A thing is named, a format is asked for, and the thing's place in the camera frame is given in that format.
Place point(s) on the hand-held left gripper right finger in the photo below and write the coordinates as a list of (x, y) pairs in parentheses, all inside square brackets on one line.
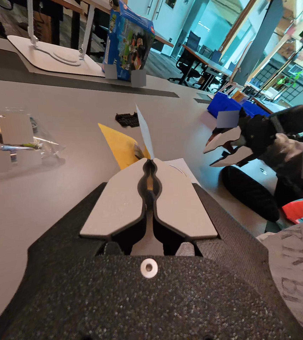
[(186, 210)]

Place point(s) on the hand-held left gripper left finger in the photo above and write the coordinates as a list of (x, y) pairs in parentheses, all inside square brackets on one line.
[(114, 210)]

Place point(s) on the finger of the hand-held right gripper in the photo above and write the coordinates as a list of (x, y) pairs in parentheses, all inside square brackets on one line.
[(226, 137), (234, 156)]

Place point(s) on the lego instruction booklet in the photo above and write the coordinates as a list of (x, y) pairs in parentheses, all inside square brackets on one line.
[(119, 146)]

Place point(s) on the clear bag of lego pieces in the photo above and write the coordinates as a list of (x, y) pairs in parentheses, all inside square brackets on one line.
[(18, 135)]

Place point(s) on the blue lego set box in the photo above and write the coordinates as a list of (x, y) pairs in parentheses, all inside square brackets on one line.
[(127, 48)]

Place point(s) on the person's right forearm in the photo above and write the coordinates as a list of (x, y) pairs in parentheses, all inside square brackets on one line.
[(287, 159)]

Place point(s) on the black lego chassis piece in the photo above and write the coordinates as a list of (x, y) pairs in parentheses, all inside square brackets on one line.
[(127, 120)]

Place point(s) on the blue plastic bin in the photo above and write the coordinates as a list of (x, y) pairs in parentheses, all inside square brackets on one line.
[(236, 105)]

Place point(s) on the black textured oval pad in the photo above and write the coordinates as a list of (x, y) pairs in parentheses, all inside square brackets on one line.
[(250, 194)]

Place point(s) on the red flat object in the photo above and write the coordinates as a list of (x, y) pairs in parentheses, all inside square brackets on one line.
[(300, 208)]

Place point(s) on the long wooden desk black legs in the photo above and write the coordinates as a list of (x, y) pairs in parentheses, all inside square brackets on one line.
[(194, 53)]

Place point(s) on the black office chair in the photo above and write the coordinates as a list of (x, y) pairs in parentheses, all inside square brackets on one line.
[(188, 53)]

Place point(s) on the light mottled cloth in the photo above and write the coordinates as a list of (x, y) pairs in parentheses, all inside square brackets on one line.
[(300, 281)]

